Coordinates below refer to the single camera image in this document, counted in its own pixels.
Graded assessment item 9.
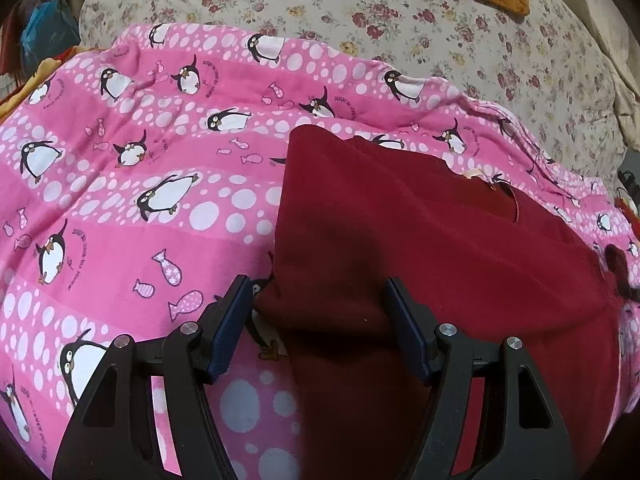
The dark red small garment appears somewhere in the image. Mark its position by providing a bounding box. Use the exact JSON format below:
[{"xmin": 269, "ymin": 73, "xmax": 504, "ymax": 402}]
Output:
[{"xmin": 256, "ymin": 125, "xmax": 629, "ymax": 479}]

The pink penguin print blanket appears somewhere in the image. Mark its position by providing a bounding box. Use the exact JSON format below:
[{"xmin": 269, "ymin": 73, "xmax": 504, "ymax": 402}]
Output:
[{"xmin": 1, "ymin": 23, "xmax": 639, "ymax": 479}]

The floral beige bed quilt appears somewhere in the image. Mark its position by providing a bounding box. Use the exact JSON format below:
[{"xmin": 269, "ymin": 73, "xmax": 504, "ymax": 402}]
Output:
[{"xmin": 79, "ymin": 0, "xmax": 638, "ymax": 190}]

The yellow orange patterned blanket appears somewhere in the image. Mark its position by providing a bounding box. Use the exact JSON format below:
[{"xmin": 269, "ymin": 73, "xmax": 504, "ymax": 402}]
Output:
[{"xmin": 0, "ymin": 46, "xmax": 92, "ymax": 124}]

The blue plastic bag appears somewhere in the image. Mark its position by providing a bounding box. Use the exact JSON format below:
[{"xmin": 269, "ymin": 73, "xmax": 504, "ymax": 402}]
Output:
[{"xmin": 20, "ymin": 0, "xmax": 80, "ymax": 77}]

